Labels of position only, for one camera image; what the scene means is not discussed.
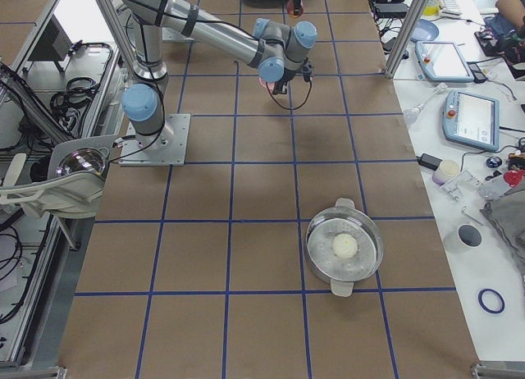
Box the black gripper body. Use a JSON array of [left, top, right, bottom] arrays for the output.
[[278, 69, 303, 89]]

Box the pink bowl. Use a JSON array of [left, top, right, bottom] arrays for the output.
[[258, 77, 276, 91]]

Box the red apple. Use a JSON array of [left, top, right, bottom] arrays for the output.
[[286, 0, 304, 18]]

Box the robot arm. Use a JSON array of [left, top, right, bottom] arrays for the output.
[[122, 0, 317, 97]]

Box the blue plate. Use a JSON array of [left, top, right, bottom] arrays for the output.
[[410, 19, 440, 43]]

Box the teach pendant far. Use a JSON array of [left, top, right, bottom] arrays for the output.
[[414, 41, 474, 83]]

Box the teach pendant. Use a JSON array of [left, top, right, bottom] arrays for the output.
[[442, 90, 500, 153], [414, 41, 474, 83]]

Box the black power adapter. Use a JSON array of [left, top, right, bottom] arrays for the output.
[[417, 153, 443, 171]]

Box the steel steamer pot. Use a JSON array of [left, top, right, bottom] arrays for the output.
[[304, 198, 384, 297]]

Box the white steamed bun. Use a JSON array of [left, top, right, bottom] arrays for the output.
[[331, 233, 358, 259]]

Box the teach pendant near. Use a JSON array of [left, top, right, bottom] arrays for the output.
[[442, 90, 500, 153]]

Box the glass pot lid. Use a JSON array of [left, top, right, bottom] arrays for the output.
[[55, 148, 107, 176]]

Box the white office chair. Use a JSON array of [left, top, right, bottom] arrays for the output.
[[1, 153, 104, 219]]

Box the white paper cup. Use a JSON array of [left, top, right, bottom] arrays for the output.
[[443, 223, 483, 253]]

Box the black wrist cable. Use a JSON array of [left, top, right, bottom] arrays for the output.
[[266, 65, 315, 111]]

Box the aluminium frame post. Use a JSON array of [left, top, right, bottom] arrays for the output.
[[384, 0, 428, 79]]

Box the blue rubber ring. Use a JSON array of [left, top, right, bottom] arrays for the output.
[[477, 287, 506, 315]]

